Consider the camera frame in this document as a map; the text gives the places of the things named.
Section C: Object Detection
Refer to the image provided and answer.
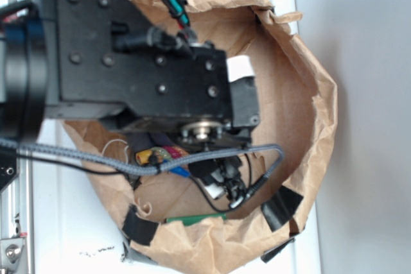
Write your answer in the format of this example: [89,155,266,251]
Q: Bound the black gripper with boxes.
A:
[173,76,260,151]

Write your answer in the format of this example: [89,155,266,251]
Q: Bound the multicolored twisted rope toy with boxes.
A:
[135,146,189,166]

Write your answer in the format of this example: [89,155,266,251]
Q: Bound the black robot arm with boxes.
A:
[1,0,260,149]

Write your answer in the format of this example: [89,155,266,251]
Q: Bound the brown paper bag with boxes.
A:
[62,0,338,274]

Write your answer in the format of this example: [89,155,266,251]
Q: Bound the green flat card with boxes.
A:
[166,213,227,226]

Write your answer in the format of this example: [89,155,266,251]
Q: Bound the grey plush mouse toy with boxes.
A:
[101,139,129,163]

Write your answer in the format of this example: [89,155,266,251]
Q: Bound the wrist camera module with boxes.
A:
[188,156,246,209]

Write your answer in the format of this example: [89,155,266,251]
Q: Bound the thin black cable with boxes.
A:
[15,151,254,212]

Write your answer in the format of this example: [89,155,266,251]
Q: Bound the grey braided cable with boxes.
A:
[0,139,286,198]

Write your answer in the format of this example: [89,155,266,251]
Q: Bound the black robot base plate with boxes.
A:
[0,148,17,192]

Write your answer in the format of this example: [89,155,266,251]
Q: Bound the aluminium frame rail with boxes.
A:
[1,0,35,273]

